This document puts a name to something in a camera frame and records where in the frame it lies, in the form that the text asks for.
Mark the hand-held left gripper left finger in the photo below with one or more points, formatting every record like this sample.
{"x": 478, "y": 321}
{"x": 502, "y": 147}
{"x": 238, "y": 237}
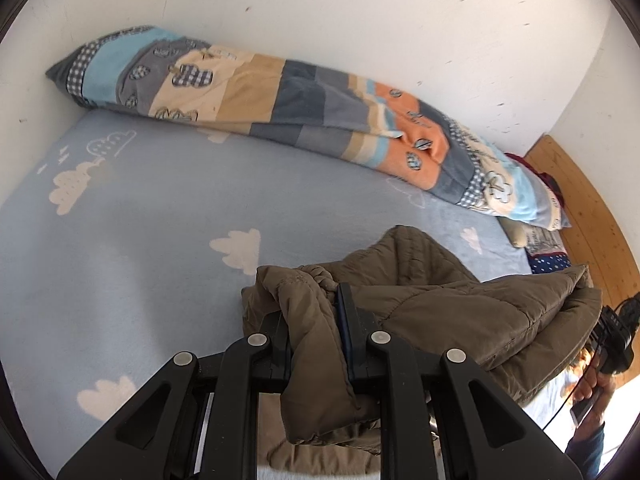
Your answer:
{"x": 280, "y": 355}

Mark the blue dotted pillow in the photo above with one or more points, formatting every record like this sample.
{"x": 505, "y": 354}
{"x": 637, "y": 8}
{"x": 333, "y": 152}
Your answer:
{"x": 550, "y": 261}

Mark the blue cloud print bed sheet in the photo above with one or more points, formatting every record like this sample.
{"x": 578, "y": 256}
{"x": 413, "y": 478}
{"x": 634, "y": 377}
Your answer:
{"x": 150, "y": 260}

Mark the small silver device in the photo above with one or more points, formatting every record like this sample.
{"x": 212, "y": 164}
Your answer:
{"x": 584, "y": 410}

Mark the wooden headboard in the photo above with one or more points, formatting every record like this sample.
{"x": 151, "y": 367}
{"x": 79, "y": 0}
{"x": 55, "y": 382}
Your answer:
{"x": 595, "y": 210}

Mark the beige printed pillow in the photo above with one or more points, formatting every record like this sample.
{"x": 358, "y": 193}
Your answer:
{"x": 537, "y": 235}

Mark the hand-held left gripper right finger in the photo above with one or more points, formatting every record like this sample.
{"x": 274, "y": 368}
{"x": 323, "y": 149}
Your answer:
{"x": 344, "y": 320}

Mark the person's right hand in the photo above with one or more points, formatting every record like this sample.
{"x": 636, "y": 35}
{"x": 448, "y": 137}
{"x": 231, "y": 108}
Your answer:
{"x": 600, "y": 400}

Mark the brown quilted jacket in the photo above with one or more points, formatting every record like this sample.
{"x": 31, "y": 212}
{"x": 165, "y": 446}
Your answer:
{"x": 440, "y": 300}

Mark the person's right forearm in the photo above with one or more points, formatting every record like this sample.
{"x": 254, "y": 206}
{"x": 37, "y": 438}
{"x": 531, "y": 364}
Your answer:
{"x": 587, "y": 452}

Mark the patchwork printed duvet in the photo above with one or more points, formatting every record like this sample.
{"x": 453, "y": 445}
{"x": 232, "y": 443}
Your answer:
{"x": 300, "y": 95}

